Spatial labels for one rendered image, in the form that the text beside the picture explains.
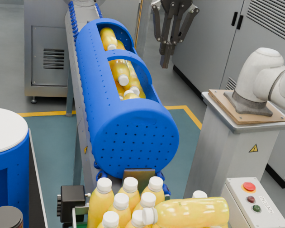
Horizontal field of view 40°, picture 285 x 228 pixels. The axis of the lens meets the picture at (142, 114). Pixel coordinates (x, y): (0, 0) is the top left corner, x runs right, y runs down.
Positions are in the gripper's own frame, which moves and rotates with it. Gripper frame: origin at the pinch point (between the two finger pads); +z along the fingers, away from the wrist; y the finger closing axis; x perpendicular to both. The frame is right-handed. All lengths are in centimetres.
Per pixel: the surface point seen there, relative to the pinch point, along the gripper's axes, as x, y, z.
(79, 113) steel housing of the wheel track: 61, -15, 56
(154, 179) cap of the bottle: -13.4, -1.2, 32.2
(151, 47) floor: 379, 108, 142
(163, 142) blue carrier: 4.4, 6.1, 32.1
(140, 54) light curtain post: 144, 32, 59
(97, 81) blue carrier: 31.8, -13.0, 24.4
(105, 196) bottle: -16.1, -14.9, 35.4
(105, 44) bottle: 73, -5, 26
